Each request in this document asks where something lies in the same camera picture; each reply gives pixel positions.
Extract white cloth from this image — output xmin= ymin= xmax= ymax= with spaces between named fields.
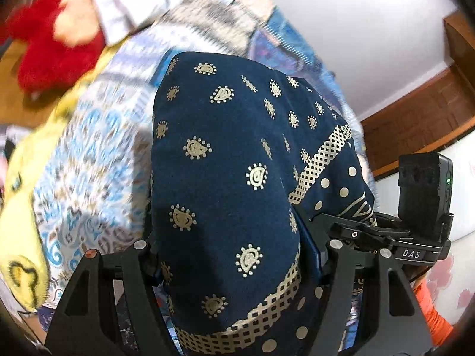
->
xmin=87 ymin=0 xmax=208 ymax=45

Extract red plush toy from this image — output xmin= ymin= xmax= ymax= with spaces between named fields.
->
xmin=4 ymin=0 xmax=108 ymax=93

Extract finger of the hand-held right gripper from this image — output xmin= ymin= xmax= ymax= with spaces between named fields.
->
xmin=310 ymin=211 xmax=411 ymax=247

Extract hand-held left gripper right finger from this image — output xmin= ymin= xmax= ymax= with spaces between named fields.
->
xmin=293 ymin=204 xmax=433 ymax=356

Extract brown wooden furniture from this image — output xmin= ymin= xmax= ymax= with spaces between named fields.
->
xmin=360 ymin=9 xmax=475 ymax=179

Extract yellow blanket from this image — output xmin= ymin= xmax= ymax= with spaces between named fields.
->
xmin=0 ymin=44 xmax=123 ymax=312

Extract blue white patterned bed sheet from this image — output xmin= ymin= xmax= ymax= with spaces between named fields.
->
xmin=30 ymin=0 xmax=283 ymax=312

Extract person's right forearm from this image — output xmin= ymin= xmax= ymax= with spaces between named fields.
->
xmin=408 ymin=274 xmax=455 ymax=345

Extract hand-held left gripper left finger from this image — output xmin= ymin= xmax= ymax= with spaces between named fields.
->
xmin=45 ymin=239 xmax=175 ymax=356

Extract navy patterned large cloth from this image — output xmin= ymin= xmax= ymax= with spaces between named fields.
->
xmin=148 ymin=51 xmax=377 ymax=356

